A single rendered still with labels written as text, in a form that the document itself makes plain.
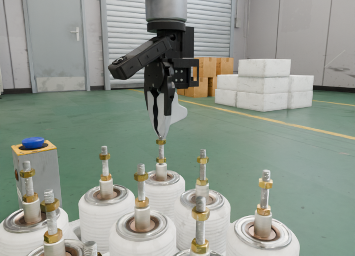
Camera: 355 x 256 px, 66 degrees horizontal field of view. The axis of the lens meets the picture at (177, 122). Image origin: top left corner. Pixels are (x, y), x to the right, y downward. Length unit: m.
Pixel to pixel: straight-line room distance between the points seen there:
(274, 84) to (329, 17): 3.24
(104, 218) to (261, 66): 2.65
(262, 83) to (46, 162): 2.59
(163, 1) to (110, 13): 5.24
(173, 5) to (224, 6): 6.56
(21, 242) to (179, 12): 0.42
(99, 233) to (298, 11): 6.31
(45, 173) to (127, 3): 5.40
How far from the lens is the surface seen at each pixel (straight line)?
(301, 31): 6.43
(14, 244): 0.45
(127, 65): 0.46
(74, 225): 0.58
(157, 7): 0.50
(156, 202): 0.54
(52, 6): 5.61
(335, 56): 5.97
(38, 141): 0.61
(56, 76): 5.52
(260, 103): 3.00
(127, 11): 5.86
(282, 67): 3.15
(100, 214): 0.47
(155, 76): 0.50
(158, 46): 0.49
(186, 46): 0.53
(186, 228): 0.46
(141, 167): 0.38
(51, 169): 0.61
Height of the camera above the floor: 0.47
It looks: 12 degrees down
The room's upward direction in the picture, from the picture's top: straight up
